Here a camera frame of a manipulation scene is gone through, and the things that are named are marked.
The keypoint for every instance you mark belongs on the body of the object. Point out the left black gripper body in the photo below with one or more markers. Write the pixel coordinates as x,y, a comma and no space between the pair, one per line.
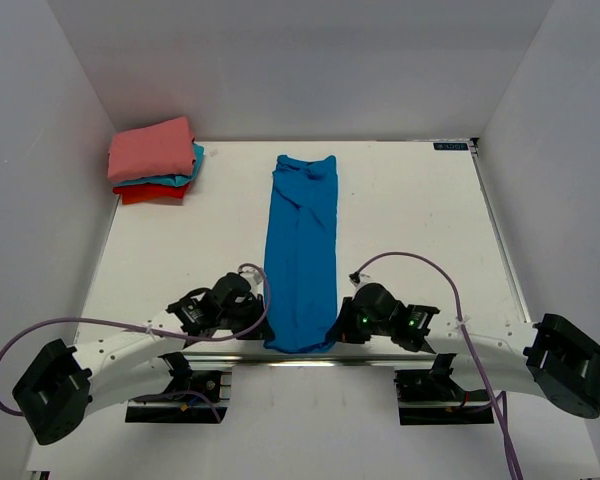
242,319

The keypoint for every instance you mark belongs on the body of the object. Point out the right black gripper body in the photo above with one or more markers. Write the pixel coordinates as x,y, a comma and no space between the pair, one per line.
358,327

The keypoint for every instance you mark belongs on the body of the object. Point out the blue t shirt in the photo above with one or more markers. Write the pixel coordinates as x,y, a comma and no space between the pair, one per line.
300,254

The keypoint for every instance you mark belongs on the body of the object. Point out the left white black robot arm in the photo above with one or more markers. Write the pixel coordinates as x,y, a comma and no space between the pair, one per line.
141,363

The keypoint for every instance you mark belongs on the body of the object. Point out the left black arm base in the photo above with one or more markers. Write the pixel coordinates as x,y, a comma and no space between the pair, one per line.
215,385

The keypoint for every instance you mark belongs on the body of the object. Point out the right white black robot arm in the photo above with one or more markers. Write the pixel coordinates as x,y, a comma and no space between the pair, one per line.
551,358

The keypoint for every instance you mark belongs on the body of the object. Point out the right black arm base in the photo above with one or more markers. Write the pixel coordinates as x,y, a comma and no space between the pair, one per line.
421,386

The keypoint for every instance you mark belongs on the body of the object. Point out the turquoise folded t shirt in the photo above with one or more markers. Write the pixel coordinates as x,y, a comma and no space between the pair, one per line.
172,180

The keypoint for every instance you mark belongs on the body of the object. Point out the red folded t shirt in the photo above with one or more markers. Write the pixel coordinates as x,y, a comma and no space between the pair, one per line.
134,194

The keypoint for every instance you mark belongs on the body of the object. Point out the pink folded t shirt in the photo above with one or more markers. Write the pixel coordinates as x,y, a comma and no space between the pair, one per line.
162,149

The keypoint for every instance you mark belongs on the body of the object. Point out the blue label sticker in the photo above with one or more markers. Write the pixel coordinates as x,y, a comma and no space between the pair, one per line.
450,146

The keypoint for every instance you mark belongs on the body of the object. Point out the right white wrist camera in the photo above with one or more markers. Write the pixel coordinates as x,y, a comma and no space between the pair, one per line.
360,279

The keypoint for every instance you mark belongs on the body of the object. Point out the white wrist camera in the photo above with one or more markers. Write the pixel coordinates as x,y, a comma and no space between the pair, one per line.
253,277
360,279

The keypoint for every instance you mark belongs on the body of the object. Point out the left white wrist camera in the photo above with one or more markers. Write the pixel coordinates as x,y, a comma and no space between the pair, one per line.
253,277

